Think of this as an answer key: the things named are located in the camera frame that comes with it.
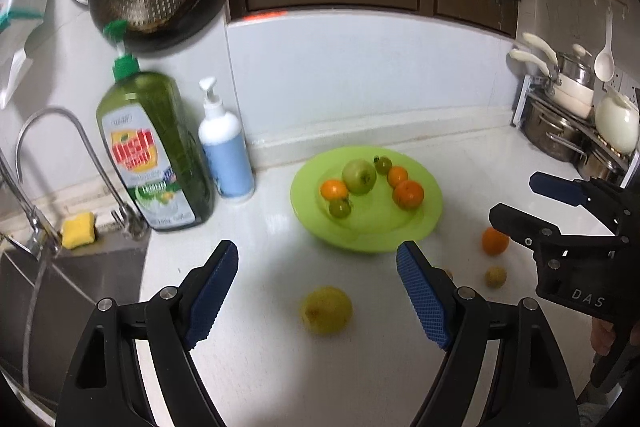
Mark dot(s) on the person's right hand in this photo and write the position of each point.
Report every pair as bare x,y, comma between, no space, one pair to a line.
602,337

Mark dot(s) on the metal pot rack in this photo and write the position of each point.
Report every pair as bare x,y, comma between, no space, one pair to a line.
520,102

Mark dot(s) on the white wall socket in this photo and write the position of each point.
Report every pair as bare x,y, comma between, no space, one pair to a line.
625,79

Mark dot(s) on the green apple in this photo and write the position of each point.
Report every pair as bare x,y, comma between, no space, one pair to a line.
359,176

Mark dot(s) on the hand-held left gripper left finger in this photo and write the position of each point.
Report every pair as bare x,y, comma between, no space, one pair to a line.
212,297

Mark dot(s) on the large orange mandarin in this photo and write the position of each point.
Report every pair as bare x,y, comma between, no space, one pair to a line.
408,194

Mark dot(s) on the slim steel faucet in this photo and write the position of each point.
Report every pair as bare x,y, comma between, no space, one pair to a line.
100,167

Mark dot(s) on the tall steel faucet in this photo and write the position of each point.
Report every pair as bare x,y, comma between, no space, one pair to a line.
30,217

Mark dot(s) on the green tomato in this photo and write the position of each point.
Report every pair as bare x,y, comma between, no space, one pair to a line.
383,164
340,208

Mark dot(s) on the yellow lemon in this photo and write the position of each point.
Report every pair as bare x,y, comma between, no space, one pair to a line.
326,311

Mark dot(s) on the yellow sponge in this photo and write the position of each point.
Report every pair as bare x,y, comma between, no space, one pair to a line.
78,231

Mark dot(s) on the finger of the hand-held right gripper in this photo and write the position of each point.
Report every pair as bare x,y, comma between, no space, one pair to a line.
525,229
555,188

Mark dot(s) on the large steel pot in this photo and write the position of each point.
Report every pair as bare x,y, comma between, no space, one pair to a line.
547,132

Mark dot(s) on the pale ceramic kettle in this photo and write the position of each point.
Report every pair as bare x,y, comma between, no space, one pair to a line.
617,122

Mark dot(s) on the steel sink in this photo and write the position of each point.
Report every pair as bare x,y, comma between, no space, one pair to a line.
75,297

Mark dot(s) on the small yellow-green fruit on counter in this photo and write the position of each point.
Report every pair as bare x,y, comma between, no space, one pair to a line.
495,277

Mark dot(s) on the green plate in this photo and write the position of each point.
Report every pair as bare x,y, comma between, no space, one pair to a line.
370,232

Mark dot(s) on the white ladle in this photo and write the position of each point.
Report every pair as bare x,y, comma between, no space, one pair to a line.
603,62

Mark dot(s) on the small steel pot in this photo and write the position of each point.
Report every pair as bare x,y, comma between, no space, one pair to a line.
600,164

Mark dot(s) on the green dish soap bottle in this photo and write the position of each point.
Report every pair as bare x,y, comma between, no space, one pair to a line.
150,147

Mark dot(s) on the white blue pump bottle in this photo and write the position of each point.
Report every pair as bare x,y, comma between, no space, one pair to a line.
227,152

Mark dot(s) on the steel pot with lid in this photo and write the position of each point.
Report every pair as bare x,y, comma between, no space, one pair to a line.
575,67

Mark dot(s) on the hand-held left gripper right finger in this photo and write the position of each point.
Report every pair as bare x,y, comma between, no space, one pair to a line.
425,302

